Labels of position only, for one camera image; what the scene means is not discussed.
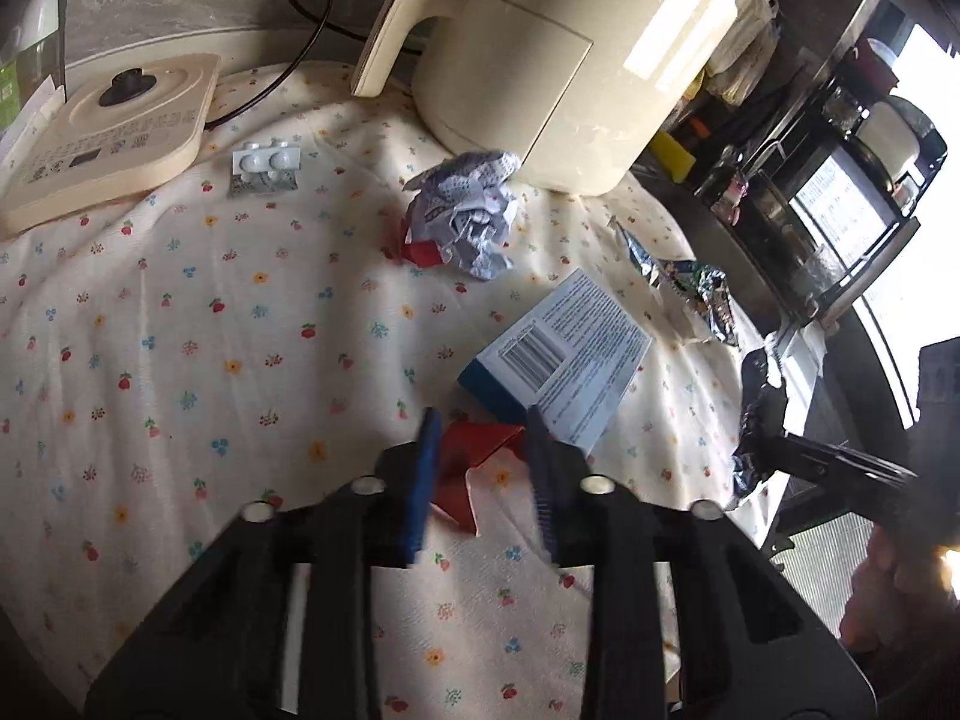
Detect cream kettle base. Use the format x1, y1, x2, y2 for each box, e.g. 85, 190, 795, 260
0, 52, 222, 237

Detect steel sink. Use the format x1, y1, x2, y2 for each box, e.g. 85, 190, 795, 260
630, 163, 785, 320

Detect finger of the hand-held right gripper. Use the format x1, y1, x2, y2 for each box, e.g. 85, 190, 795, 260
746, 375, 920, 497

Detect red crumpled wrapper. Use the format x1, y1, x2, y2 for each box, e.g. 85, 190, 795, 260
382, 221, 445, 268

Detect patterned crumpled paper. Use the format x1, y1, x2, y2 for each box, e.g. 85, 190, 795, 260
403, 152, 522, 280

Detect white bowl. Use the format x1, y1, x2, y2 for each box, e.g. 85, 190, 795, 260
855, 99, 929, 175

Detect black dish rack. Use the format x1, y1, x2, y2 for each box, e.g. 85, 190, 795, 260
675, 0, 950, 325

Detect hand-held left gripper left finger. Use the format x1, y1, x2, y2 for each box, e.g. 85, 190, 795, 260
82, 406, 443, 720

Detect yellow sponge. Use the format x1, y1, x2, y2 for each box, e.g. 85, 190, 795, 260
649, 131, 696, 182

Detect floral tablecloth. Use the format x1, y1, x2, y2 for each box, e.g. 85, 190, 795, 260
0, 60, 790, 720

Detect hanging plastic bags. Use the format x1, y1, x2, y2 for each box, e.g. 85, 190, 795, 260
703, 0, 775, 100

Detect blue and white carton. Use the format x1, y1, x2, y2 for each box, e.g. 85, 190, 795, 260
456, 268, 653, 454

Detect silver snack wrapper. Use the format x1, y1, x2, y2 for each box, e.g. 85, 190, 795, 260
609, 216, 742, 347

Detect cream air fryer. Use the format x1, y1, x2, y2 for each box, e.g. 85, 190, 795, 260
352, 0, 740, 196

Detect red paper scrap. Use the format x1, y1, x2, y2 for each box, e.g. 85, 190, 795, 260
433, 420, 527, 538

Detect person's right hand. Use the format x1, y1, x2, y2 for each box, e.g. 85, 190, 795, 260
838, 523, 960, 655

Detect black power cable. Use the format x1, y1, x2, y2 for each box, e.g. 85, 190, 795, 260
202, 0, 335, 128

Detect pill blister pack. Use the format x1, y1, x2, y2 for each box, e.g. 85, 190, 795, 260
229, 141, 303, 198

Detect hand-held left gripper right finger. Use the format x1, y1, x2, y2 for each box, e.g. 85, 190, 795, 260
523, 403, 878, 720

